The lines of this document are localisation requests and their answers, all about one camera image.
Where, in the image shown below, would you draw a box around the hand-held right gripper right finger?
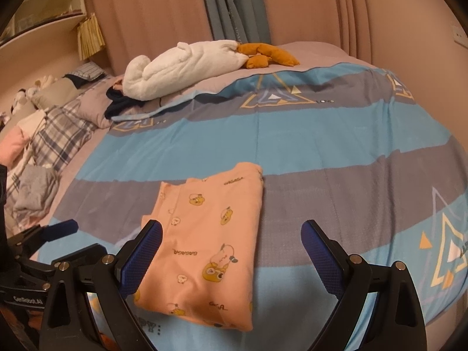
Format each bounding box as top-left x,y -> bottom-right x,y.
300,219 -> 428,351

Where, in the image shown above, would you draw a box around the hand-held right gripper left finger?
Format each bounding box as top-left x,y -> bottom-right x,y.
38,218 -> 164,351

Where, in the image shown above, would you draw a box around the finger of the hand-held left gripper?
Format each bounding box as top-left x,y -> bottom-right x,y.
37,219 -> 79,244
51,243 -> 109,264

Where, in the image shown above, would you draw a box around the pink printed baby shirt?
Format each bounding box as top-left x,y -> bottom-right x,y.
133,161 -> 264,331

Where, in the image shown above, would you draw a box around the grey cloth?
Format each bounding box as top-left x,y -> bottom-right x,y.
13,164 -> 59,213

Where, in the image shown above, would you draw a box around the plaid blanket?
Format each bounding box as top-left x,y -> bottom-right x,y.
5,99 -> 97,223

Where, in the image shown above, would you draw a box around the pink cloth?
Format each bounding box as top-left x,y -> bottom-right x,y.
0,126 -> 28,165

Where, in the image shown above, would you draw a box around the white cloth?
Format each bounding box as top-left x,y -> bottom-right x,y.
18,110 -> 48,132

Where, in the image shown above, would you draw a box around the blue grey striped duvet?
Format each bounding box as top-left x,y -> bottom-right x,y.
37,62 -> 468,351

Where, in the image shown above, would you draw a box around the mauve pillow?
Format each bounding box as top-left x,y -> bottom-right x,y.
78,77 -> 127,128

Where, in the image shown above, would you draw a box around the dark navy garment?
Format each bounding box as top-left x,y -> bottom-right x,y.
104,87 -> 145,119

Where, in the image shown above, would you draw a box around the olive pillow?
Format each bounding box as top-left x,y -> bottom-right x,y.
31,78 -> 79,108

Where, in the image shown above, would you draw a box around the small plush toys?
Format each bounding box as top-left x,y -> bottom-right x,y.
9,75 -> 59,114

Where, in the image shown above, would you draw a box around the blue striped folded cloth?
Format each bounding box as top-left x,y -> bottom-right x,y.
64,62 -> 106,88

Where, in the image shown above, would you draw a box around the white plush goose toy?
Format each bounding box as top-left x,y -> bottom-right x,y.
122,39 -> 300,101

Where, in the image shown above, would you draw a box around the yellow fringed cloth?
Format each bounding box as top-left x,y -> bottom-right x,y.
77,13 -> 106,60

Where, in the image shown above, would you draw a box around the mauve bed sheet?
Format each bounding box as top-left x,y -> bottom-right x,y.
197,42 -> 370,81

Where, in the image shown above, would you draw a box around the white shelf unit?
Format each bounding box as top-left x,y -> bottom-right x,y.
0,0 -> 88,48

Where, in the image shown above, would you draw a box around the blue curtain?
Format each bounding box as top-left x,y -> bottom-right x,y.
197,0 -> 273,46

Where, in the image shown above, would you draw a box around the white wall socket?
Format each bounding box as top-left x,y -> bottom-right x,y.
451,25 -> 468,46

